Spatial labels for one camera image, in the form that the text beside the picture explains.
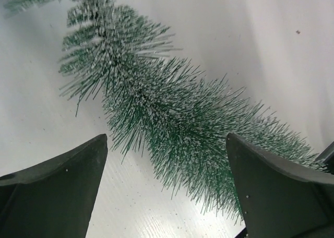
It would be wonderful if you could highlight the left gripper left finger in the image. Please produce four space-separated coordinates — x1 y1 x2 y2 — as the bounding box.
1 134 108 238

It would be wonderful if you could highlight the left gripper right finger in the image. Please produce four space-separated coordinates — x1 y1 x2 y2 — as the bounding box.
226 133 333 237

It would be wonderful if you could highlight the small frosted christmas tree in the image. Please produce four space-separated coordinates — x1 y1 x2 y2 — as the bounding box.
5 0 327 218

